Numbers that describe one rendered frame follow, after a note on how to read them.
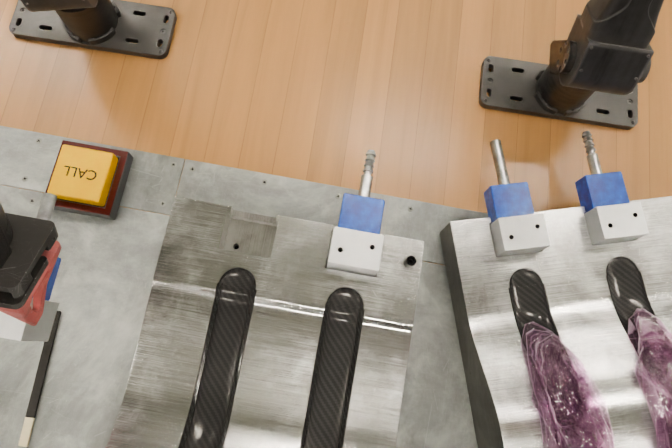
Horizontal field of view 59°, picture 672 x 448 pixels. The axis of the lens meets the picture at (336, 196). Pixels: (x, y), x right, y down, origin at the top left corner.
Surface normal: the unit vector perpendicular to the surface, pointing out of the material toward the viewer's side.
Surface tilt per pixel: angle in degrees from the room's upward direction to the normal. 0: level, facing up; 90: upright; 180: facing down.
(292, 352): 3
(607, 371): 27
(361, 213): 0
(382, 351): 3
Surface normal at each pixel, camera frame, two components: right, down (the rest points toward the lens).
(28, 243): 0.12, -0.69
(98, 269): 0.04, -0.28
